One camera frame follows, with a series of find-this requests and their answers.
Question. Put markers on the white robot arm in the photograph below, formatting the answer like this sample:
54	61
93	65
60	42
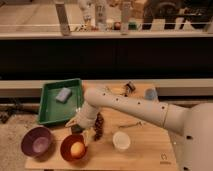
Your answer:
164	115

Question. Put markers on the green plastic tray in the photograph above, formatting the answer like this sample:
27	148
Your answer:
53	112

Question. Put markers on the red bowl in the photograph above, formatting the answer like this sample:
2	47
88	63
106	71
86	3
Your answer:
66	146

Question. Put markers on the blue sponge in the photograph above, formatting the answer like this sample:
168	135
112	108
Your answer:
63	95

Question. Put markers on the small dark toy object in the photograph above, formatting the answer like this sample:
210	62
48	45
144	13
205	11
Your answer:
129	88

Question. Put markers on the dark grape bunch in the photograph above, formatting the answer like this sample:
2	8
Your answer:
98	127

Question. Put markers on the white cup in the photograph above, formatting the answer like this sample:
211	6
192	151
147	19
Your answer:
121	141

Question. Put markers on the purple bowl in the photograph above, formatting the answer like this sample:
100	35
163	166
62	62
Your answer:
36	141

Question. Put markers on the yellow apple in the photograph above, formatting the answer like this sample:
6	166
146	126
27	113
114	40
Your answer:
77	150

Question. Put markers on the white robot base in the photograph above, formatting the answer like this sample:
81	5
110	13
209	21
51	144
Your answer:
197	150

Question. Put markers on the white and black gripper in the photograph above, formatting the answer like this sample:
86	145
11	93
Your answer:
76	125

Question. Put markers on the blue cup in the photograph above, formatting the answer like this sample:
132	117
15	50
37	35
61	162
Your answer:
151	94

